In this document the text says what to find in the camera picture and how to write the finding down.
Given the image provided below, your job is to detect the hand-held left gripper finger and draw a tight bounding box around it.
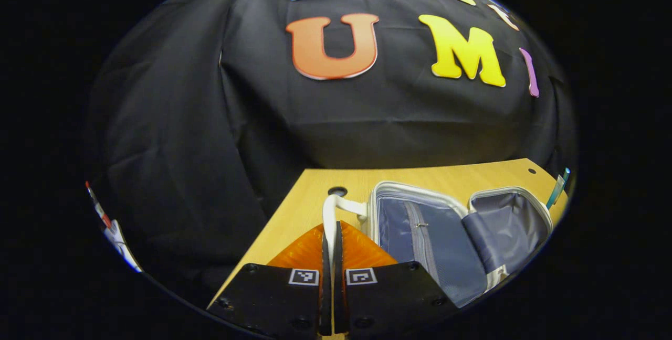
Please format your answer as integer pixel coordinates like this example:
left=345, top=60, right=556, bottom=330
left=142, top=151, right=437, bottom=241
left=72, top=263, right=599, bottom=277
left=207, top=222, right=332, bottom=338
left=333, top=220, right=460, bottom=338

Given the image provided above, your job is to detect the teal bottle with blue cap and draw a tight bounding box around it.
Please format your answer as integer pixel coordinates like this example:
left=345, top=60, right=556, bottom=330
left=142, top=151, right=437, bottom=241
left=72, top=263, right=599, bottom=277
left=545, top=167, right=571, bottom=210

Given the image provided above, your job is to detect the black backdrop cloth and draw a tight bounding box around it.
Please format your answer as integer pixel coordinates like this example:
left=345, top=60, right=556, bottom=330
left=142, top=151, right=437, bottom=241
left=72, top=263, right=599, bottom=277
left=87, top=0, right=578, bottom=309

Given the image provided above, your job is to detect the white and red object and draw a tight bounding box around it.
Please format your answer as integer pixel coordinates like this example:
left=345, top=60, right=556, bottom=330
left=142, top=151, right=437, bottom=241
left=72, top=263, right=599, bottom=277
left=85, top=181, right=143, bottom=273

